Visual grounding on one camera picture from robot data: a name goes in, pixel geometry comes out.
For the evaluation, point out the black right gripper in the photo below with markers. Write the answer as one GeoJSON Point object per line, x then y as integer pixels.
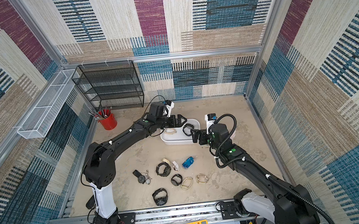
{"type": "Point", "coordinates": [201, 137]}

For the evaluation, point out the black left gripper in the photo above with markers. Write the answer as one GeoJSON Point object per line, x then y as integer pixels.
{"type": "Point", "coordinates": [175, 121]}

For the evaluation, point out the black rugged digital watch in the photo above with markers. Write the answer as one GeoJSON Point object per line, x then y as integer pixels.
{"type": "Point", "coordinates": [188, 129]}

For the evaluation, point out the cream round face watch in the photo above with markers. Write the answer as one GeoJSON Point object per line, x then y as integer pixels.
{"type": "Point", "coordinates": [170, 131]}

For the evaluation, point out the translucent blue watch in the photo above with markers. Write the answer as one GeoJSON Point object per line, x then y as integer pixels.
{"type": "Point", "coordinates": [188, 162]}

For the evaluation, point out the silver metal link watch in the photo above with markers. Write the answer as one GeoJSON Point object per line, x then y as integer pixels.
{"type": "Point", "coordinates": [147, 177]}

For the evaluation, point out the black dial watch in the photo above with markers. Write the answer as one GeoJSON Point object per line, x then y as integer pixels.
{"type": "Point", "coordinates": [140, 177]}

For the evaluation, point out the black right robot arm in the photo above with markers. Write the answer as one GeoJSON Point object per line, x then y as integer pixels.
{"type": "Point", "coordinates": [282, 203]}

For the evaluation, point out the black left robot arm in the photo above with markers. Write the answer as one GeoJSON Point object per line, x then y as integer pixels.
{"type": "Point", "coordinates": [99, 166]}

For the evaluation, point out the white plastic storage box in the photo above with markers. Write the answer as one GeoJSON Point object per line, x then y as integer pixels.
{"type": "Point", "coordinates": [180, 138]}

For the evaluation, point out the rose gold white watch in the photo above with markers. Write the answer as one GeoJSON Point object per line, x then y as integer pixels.
{"type": "Point", "coordinates": [175, 166]}

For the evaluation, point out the large black sport watch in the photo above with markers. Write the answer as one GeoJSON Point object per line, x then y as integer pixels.
{"type": "Point", "coordinates": [163, 169]}

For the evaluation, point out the black slim band watch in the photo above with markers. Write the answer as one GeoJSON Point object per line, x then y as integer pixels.
{"type": "Point", "coordinates": [177, 180]}

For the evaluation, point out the black chunky watch front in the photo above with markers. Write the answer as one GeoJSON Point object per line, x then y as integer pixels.
{"type": "Point", "coordinates": [160, 197]}

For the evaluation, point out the red pen cup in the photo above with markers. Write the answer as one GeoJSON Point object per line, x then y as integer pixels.
{"type": "Point", "coordinates": [109, 123]}

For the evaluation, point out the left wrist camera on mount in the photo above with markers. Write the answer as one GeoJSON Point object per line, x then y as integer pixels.
{"type": "Point", "coordinates": [169, 105]}

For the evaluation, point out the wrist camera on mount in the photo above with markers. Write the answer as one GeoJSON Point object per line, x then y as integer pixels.
{"type": "Point", "coordinates": [169, 105]}
{"type": "Point", "coordinates": [210, 119]}

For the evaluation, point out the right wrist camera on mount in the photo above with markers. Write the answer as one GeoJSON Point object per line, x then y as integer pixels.
{"type": "Point", "coordinates": [210, 119]}

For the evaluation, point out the beige strap steel watch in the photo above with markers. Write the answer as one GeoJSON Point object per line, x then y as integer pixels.
{"type": "Point", "coordinates": [166, 161]}

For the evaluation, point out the black wire shelf rack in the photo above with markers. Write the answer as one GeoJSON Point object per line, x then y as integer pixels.
{"type": "Point", "coordinates": [114, 85]}

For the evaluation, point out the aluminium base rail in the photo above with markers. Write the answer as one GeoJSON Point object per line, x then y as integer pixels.
{"type": "Point", "coordinates": [175, 219]}

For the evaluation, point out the white mesh wall basket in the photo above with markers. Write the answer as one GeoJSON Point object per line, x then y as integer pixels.
{"type": "Point", "coordinates": [41, 118]}

